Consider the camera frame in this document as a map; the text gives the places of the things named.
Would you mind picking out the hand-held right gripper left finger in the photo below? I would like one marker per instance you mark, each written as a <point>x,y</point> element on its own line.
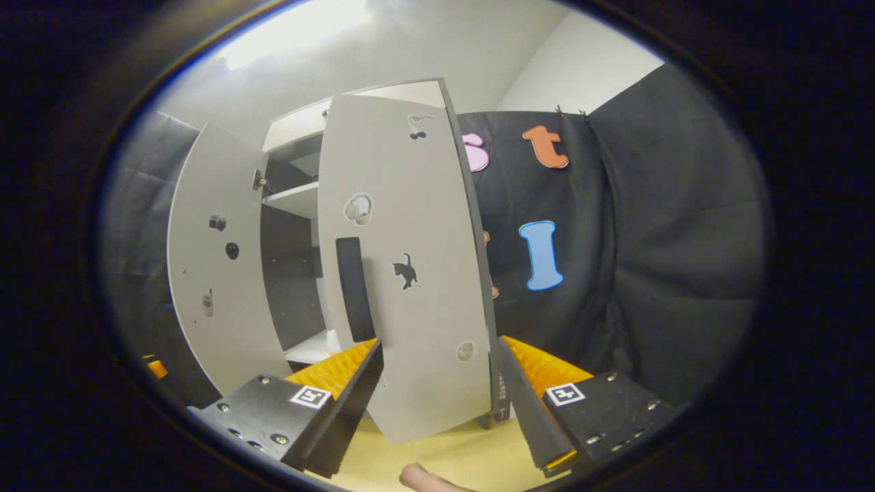
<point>345,417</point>

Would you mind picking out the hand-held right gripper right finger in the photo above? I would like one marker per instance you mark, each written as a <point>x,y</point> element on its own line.
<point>530,410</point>

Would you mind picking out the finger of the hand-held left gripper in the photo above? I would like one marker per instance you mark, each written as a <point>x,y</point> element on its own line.
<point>157,369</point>

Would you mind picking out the white cabinet door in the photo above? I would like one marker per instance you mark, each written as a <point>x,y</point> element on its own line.
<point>219,307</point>
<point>424,205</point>

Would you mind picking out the black backdrop cloth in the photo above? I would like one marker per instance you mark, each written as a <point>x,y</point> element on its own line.
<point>670,239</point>

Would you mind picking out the ceiling light panel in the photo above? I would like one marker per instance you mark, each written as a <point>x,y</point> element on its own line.
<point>294,31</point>

